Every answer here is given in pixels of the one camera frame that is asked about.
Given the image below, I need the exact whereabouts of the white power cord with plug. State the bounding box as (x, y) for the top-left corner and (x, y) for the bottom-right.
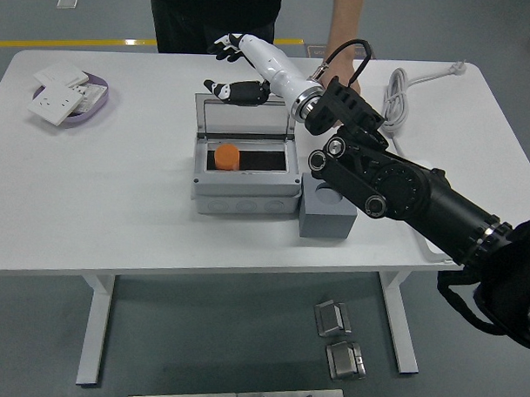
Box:
(377, 57), (469, 164)

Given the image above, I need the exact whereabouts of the person's left hand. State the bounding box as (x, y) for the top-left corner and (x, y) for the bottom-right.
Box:
(317, 55), (364, 97)

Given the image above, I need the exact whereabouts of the person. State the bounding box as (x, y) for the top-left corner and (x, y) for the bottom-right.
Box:
(146, 0), (284, 59)

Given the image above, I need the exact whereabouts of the grey cube with round hole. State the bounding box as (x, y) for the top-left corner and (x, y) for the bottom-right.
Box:
(298, 172), (360, 240)

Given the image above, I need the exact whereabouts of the white power strip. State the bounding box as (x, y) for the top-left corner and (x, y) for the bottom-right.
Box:
(413, 232), (461, 273)

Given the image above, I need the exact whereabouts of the white table leg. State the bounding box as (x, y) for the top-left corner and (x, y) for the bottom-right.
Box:
(75, 273), (117, 388)
(374, 271), (423, 375)

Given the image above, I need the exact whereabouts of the grey junction box clear lid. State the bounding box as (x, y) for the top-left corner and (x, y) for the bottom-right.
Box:
(190, 91), (305, 218)

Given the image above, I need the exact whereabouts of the plain white wall plate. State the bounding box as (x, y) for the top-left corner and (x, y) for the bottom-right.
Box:
(32, 59), (91, 89)

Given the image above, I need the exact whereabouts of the white wall socket plate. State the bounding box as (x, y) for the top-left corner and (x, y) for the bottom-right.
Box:
(25, 81), (88, 128)

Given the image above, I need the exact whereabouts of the orange cylinder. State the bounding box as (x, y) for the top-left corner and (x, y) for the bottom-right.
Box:
(212, 144), (243, 172)

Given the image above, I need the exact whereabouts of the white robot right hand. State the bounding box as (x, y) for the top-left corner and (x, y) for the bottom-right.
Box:
(201, 31), (326, 112)

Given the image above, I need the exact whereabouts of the small metal clamp block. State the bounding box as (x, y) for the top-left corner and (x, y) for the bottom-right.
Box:
(324, 340), (369, 381)
(312, 298), (354, 340)

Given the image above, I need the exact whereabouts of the purple oval tray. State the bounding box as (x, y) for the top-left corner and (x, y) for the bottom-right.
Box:
(30, 71), (111, 127)

